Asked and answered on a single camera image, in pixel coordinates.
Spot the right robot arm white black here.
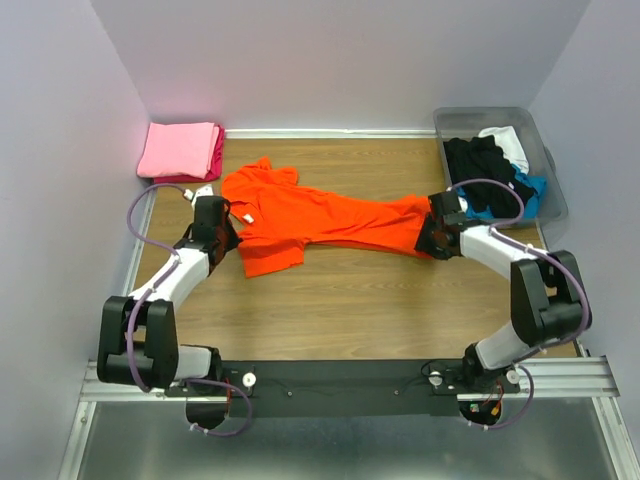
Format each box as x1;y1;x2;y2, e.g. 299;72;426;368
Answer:
415;217;592;392

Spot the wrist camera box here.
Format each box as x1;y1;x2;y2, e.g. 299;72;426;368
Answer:
193;195;230;227
428;190;466;223

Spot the orange t shirt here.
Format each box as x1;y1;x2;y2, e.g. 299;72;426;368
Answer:
221;157;430;278

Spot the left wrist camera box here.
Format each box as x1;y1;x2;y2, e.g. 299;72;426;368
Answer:
193;195;230;227

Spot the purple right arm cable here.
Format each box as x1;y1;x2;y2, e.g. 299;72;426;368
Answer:
447;178;593;346

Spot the aluminium front rail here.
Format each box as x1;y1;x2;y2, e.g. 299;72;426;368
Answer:
80;357;619;402

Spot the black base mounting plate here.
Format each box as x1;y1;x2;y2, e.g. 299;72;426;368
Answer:
164;357;524;421

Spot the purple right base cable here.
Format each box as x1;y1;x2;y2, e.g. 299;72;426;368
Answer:
467;367;537;432

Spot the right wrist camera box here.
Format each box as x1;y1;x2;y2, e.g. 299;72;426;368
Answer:
428;190;466;223

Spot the blue shirt in bin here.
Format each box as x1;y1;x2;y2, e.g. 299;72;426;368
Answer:
455;172;547;222

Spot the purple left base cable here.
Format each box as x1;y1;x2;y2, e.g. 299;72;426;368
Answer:
184;378;254;439

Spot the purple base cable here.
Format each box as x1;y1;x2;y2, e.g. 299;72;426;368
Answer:
184;378;254;439
467;367;537;432

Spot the clear plastic bin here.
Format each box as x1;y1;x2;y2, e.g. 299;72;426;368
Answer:
433;107;568;225

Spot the white shirt in bin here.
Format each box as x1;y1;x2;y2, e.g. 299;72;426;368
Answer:
478;126;530;174

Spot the black shirt in bin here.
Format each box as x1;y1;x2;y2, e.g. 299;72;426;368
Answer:
442;135;535;217

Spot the folded light pink shirt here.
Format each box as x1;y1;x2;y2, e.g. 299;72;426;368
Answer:
136;122;223;179

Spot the folded magenta shirt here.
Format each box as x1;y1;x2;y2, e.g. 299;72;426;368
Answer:
153;125;226;184

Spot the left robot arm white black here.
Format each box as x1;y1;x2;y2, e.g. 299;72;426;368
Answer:
97;211;241;395

